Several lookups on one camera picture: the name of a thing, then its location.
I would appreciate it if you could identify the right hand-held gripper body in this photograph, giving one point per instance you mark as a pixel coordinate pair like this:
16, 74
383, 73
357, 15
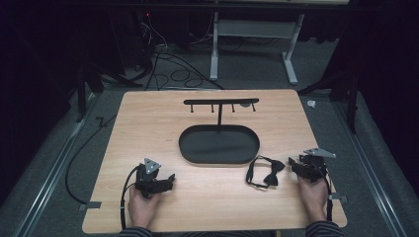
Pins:
317, 166

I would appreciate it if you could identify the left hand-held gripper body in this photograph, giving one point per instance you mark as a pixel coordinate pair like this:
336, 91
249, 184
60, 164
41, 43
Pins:
147, 179

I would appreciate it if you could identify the black bow tie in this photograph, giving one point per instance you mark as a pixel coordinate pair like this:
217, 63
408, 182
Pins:
270, 173

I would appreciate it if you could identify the black hook stand with tray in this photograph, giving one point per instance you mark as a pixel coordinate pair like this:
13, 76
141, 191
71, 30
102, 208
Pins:
219, 144

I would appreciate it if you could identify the person's right hand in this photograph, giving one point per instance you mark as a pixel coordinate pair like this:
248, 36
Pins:
313, 199

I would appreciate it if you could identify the person's left hand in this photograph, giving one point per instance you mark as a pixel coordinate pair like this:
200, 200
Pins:
142, 210

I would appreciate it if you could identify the grey tape strip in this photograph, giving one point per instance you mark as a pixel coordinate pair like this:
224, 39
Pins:
340, 197
89, 206

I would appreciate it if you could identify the small white scrap on floor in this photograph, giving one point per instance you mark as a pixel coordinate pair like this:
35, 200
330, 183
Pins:
311, 103

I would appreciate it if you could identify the black tripod stand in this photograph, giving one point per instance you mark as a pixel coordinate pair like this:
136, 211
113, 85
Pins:
352, 98
89, 79

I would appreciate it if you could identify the metal floor rail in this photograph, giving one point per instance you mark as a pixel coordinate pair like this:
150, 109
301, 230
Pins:
49, 177
372, 171

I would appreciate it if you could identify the white metal desk frame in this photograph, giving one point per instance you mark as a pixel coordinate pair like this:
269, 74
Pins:
253, 29

